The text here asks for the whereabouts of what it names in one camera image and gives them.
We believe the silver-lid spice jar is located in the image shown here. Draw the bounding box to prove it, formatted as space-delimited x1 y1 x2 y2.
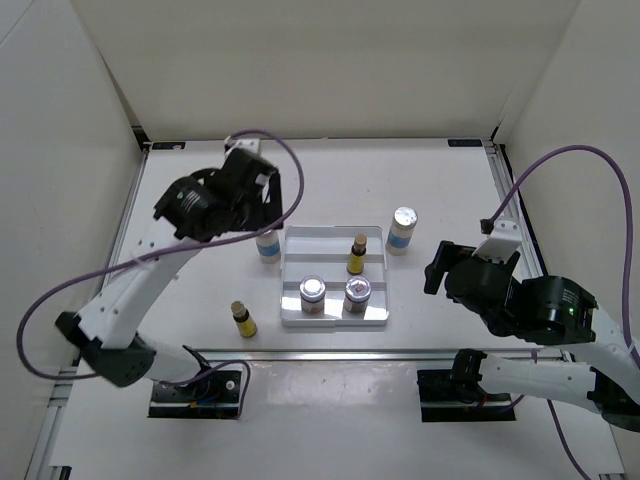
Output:
299 275 326 314

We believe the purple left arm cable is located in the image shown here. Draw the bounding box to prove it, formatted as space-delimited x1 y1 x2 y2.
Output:
15 129 306 420

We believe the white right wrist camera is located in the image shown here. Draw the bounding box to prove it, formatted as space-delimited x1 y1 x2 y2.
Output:
473 218 522 263

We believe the blue-label salt shaker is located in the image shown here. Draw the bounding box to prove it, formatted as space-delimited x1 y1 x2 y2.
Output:
386 206 418 256
255 230 281 264

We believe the yellow-label small bottle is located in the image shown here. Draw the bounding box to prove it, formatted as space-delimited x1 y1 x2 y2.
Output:
230 301 257 338
346 234 367 275

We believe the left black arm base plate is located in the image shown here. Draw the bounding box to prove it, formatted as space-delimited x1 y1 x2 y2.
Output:
147 360 251 420

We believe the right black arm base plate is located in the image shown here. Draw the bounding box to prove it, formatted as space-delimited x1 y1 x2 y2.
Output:
417 369 516 423

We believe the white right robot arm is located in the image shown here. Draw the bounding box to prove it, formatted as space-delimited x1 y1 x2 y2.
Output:
424 240 639 432

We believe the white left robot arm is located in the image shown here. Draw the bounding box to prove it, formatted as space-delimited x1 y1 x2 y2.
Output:
55 148 282 400

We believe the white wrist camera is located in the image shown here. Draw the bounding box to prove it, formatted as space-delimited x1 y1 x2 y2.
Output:
224 138 261 155
473 218 522 263

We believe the white divided plastic tray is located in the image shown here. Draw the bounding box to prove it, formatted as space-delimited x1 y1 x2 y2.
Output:
280 226 389 329

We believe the red-logo-lid spice jar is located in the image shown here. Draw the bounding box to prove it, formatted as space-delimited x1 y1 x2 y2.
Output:
343 276 372 314

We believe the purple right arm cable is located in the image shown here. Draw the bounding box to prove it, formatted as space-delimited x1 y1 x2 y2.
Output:
478 144 640 480

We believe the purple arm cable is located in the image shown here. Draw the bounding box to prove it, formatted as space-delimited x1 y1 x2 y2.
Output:
478 144 640 480
15 129 306 420

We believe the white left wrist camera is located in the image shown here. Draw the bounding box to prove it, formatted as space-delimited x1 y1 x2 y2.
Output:
224 138 261 155

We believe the aluminium table frame rail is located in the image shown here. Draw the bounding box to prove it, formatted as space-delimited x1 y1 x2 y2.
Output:
79 349 531 363

